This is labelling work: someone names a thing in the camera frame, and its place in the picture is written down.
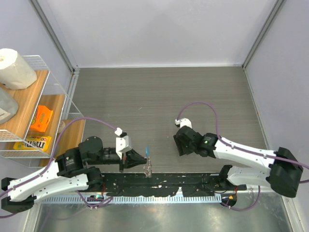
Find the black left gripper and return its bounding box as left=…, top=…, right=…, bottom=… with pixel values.
left=88, top=148, right=148, bottom=173

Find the blue key tag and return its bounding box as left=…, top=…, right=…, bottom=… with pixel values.
left=145, top=146, right=150, bottom=157

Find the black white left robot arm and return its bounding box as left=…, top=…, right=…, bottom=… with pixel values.
left=1, top=136, right=147, bottom=214

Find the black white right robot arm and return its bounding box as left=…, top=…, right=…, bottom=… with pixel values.
left=173, top=126, right=303, bottom=198

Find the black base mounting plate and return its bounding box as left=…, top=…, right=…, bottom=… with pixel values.
left=102, top=173, right=247, bottom=197

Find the yellow m&m's bag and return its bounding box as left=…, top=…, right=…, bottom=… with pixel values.
left=13, top=136, right=52, bottom=152

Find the orange candy box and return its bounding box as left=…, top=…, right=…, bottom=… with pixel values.
left=29, top=105, right=54, bottom=132

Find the white paper towel roll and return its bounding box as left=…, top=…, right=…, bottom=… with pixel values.
left=0, top=48, right=37, bottom=90

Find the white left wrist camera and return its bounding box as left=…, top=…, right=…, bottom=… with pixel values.
left=114, top=127, right=133, bottom=159

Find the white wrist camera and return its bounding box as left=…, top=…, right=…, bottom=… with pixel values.
left=174, top=118, right=192, bottom=128
left=114, top=127, right=133, bottom=159

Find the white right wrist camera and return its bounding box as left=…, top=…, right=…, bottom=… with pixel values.
left=174, top=118, right=192, bottom=128

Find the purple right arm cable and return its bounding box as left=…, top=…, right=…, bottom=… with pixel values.
left=176, top=101, right=309, bottom=170

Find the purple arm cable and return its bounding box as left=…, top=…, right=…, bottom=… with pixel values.
left=0, top=117, right=119, bottom=220
left=176, top=101, right=309, bottom=170

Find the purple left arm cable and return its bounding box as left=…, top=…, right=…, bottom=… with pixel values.
left=0, top=117, right=119, bottom=220

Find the slotted white cable duct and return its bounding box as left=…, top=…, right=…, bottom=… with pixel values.
left=42, top=194, right=222, bottom=204

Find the white wire wooden shelf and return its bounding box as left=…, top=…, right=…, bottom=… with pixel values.
left=0, top=55, right=85, bottom=168

